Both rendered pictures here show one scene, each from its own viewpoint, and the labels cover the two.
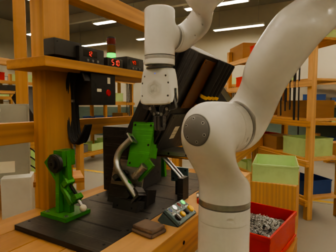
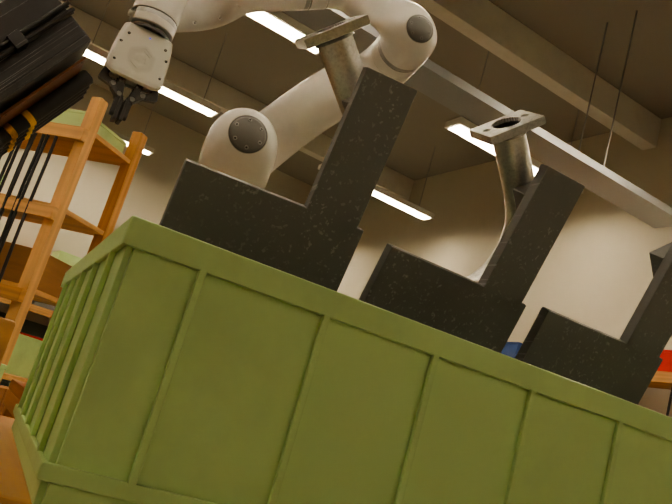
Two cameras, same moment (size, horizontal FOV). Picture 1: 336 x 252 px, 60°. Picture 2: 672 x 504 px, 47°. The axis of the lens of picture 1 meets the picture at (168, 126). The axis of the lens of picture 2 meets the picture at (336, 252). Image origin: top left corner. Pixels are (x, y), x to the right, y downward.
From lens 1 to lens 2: 0.97 m
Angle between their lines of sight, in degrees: 57
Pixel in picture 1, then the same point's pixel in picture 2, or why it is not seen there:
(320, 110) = (46, 277)
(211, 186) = not seen: hidden behind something
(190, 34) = (188, 16)
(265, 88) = (303, 129)
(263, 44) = (322, 84)
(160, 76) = (157, 46)
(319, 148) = (16, 356)
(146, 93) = (123, 58)
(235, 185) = not seen: hidden behind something
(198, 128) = (254, 132)
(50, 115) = not seen: outside the picture
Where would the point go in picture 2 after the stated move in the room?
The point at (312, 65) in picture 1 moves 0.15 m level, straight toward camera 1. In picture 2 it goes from (69, 181) to (75, 177)
